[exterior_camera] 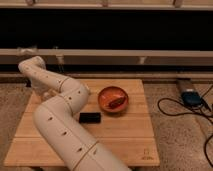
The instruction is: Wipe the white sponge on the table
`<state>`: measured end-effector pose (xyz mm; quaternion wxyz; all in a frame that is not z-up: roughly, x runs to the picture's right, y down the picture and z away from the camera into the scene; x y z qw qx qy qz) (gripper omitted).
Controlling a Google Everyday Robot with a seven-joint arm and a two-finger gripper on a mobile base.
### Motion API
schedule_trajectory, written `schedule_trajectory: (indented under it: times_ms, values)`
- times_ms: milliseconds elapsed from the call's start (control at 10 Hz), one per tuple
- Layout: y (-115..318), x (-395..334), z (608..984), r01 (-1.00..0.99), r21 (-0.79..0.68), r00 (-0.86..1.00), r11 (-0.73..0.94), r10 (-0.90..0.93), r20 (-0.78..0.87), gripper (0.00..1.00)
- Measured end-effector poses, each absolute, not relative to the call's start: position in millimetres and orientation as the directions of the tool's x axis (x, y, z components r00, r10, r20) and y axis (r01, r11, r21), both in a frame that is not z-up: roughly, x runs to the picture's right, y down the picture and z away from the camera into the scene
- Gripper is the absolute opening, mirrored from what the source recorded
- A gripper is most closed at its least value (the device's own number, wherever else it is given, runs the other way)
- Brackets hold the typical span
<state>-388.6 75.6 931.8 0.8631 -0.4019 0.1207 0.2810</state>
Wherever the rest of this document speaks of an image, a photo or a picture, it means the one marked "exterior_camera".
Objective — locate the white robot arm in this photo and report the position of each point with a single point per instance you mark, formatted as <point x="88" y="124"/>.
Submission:
<point x="76" y="147"/>

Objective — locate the orange bowl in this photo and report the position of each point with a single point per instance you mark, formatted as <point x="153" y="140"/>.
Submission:
<point x="108" y="94"/>

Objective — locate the brown object in bowl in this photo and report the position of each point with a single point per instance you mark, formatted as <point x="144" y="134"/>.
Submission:
<point x="115" y="103"/>

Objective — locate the black rectangular block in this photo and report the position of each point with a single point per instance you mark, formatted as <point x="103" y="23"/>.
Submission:
<point x="90" y="117"/>

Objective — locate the grey power strip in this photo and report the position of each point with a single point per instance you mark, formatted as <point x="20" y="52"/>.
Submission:
<point x="185" y="86"/>

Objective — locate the blue power adapter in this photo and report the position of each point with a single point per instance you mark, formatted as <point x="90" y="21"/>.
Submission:
<point x="191" y="98"/>

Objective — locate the wooden rail beam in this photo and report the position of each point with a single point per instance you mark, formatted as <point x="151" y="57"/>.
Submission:
<point x="111" y="57"/>

